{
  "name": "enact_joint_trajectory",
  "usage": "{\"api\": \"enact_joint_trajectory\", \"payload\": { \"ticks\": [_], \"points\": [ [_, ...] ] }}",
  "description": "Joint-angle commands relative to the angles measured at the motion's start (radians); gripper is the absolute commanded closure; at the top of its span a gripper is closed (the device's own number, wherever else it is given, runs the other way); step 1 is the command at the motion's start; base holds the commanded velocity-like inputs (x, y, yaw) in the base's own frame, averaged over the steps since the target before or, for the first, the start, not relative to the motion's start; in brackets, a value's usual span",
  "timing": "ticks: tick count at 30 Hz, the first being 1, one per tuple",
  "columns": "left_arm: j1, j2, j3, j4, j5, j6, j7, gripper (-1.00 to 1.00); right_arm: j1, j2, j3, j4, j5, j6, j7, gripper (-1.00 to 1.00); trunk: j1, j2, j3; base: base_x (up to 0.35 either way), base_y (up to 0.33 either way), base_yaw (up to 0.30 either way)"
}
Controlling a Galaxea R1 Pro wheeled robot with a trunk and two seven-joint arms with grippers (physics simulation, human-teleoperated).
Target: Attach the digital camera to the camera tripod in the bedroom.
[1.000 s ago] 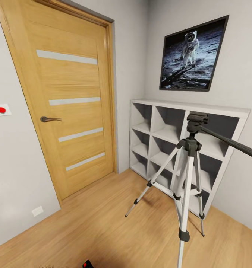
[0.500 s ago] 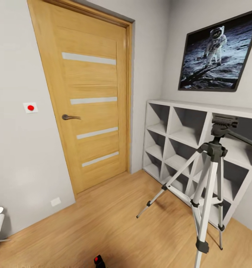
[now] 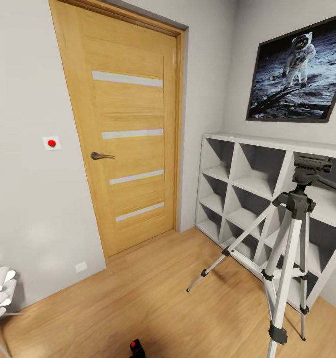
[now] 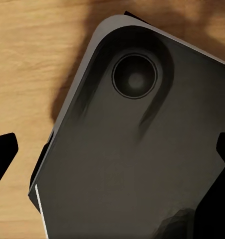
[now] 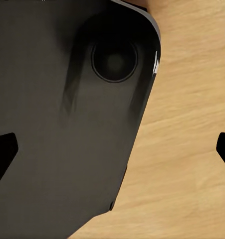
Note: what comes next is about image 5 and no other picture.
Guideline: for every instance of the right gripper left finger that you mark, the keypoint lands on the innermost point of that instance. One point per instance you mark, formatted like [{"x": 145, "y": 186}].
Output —
[{"x": 8, "y": 150}]

